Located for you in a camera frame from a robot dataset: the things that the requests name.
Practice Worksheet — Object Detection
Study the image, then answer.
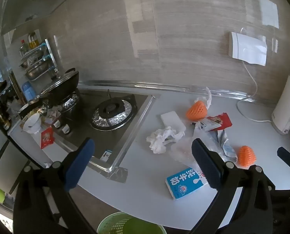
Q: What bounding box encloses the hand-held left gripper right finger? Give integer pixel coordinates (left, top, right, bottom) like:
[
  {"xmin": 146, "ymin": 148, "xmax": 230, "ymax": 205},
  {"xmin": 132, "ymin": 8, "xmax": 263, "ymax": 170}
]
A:
[{"xmin": 190, "ymin": 138, "xmax": 273, "ymax": 234}]

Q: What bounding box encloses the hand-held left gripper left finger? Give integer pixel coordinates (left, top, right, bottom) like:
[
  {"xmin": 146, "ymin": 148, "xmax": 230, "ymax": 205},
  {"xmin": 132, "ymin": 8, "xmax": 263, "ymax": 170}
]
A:
[{"xmin": 13, "ymin": 138, "xmax": 97, "ymax": 234}]

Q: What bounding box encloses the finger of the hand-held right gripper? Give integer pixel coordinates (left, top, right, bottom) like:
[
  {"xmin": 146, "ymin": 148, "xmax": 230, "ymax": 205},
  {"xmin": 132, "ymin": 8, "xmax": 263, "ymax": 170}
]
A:
[{"xmin": 277, "ymin": 147, "xmax": 290, "ymax": 170}]

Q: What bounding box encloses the clear plastic bag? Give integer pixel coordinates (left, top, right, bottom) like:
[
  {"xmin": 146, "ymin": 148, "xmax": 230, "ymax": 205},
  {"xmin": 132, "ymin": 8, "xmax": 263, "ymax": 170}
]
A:
[{"xmin": 169, "ymin": 121, "xmax": 231, "ymax": 174}]

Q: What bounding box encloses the orange foam fruit net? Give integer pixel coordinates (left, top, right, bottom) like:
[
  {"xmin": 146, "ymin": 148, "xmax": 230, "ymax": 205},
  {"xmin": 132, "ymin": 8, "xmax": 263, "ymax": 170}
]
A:
[
  {"xmin": 186, "ymin": 100, "xmax": 208, "ymax": 121},
  {"xmin": 237, "ymin": 145, "xmax": 257, "ymax": 168}
]

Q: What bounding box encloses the green plastic waste basket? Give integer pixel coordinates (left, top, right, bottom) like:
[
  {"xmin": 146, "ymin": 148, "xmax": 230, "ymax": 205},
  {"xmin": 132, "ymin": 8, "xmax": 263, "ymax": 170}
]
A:
[{"xmin": 97, "ymin": 212, "xmax": 166, "ymax": 234}]

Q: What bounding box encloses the blue and white wrapper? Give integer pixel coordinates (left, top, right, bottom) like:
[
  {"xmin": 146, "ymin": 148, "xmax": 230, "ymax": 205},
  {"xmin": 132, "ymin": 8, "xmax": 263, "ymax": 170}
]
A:
[{"xmin": 217, "ymin": 130, "xmax": 238, "ymax": 163}]

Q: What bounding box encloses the blue milk carton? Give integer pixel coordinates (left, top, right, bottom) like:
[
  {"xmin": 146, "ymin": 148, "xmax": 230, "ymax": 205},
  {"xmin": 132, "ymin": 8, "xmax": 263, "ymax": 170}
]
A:
[{"xmin": 166, "ymin": 168, "xmax": 208, "ymax": 200}]

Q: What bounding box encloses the built-in gas stove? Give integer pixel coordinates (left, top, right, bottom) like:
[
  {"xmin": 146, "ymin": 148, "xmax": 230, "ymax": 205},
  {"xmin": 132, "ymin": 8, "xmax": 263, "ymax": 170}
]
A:
[{"xmin": 51, "ymin": 88, "xmax": 158, "ymax": 179}]

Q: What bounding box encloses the small white sachet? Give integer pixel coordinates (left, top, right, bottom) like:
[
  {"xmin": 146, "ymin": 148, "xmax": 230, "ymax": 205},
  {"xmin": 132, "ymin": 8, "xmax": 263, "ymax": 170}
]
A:
[{"xmin": 196, "ymin": 120, "xmax": 222, "ymax": 132}]

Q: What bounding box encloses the red paper packet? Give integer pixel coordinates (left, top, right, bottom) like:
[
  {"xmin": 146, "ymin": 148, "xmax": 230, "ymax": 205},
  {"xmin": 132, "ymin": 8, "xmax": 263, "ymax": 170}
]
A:
[{"xmin": 41, "ymin": 127, "xmax": 55, "ymax": 150}]

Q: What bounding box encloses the red snack wrapper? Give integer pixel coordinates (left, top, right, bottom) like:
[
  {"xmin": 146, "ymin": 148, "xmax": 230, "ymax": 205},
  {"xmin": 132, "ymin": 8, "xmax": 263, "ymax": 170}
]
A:
[{"xmin": 206, "ymin": 113, "xmax": 233, "ymax": 130}]

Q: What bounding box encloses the large crumpled white tissue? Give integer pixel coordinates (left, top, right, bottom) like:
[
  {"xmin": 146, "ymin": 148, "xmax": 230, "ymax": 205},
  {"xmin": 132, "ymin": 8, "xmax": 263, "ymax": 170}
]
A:
[{"xmin": 146, "ymin": 126, "xmax": 186, "ymax": 154}]

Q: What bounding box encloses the white countertop appliance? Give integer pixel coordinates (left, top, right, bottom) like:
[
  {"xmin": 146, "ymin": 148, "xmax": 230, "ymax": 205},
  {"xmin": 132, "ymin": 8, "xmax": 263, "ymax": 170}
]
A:
[{"xmin": 271, "ymin": 74, "xmax": 290, "ymax": 136}]

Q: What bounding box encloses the white foam block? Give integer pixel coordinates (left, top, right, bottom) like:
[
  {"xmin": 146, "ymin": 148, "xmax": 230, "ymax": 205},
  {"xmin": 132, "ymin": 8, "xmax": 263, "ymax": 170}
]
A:
[{"xmin": 160, "ymin": 111, "xmax": 186, "ymax": 133}]

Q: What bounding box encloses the white ceramic bowl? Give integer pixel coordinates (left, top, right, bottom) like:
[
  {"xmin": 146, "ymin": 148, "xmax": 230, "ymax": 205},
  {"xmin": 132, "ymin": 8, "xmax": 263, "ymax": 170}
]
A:
[{"xmin": 22, "ymin": 113, "xmax": 42, "ymax": 134}]

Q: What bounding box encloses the foil-lined stove burner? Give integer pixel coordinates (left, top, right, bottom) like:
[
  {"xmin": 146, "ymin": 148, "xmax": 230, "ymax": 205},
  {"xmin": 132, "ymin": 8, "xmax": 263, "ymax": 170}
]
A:
[{"xmin": 89, "ymin": 95, "xmax": 138, "ymax": 131}]

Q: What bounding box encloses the black wok with lid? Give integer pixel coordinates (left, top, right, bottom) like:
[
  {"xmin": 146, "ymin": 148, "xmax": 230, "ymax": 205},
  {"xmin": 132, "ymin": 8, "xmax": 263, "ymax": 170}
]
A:
[{"xmin": 39, "ymin": 68, "xmax": 80, "ymax": 106}]

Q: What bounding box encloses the blue water jug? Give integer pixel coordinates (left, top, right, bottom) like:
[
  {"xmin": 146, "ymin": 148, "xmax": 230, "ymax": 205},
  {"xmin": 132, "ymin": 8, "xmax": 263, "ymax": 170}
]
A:
[{"xmin": 22, "ymin": 81, "xmax": 37, "ymax": 102}]

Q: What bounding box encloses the steel mixing bowl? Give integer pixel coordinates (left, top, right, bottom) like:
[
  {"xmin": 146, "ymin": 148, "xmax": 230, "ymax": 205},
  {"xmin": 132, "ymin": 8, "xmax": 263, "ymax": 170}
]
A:
[{"xmin": 25, "ymin": 62, "xmax": 49, "ymax": 81}]

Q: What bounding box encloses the metal dish rack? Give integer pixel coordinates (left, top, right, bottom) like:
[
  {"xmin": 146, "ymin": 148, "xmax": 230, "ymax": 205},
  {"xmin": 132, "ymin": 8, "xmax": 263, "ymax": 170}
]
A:
[{"xmin": 19, "ymin": 32, "xmax": 59, "ymax": 81}]

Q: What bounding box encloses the yellow oil bottle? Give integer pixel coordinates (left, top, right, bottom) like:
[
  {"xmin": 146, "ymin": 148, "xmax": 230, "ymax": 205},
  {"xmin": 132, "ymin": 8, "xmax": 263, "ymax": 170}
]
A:
[{"xmin": 28, "ymin": 32, "xmax": 40, "ymax": 50}]

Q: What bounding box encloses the white wall socket cover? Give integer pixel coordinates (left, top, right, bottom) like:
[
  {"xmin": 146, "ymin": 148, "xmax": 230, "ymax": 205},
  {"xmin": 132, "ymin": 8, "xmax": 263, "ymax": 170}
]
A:
[{"xmin": 228, "ymin": 31, "xmax": 268, "ymax": 66}]

